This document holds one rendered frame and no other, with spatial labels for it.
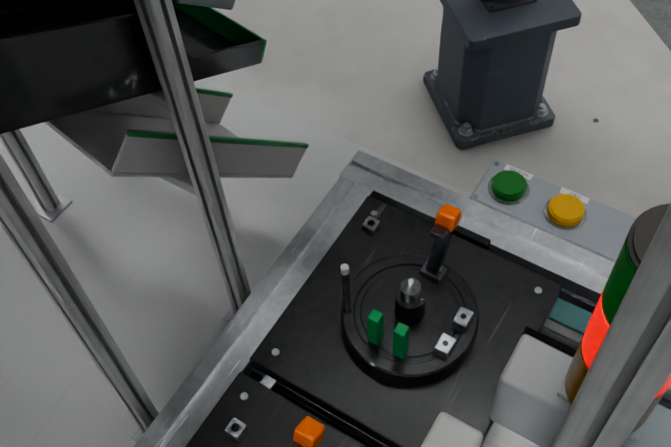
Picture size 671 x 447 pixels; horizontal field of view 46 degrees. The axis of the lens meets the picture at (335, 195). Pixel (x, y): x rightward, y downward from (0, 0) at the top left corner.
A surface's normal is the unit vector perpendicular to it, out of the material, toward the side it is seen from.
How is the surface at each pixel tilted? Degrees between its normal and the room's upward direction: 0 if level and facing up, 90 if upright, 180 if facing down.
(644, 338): 90
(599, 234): 0
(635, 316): 90
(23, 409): 0
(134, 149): 90
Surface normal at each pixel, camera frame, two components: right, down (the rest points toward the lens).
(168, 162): 0.74, 0.51
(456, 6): -0.05, -0.59
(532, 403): -0.53, 0.70
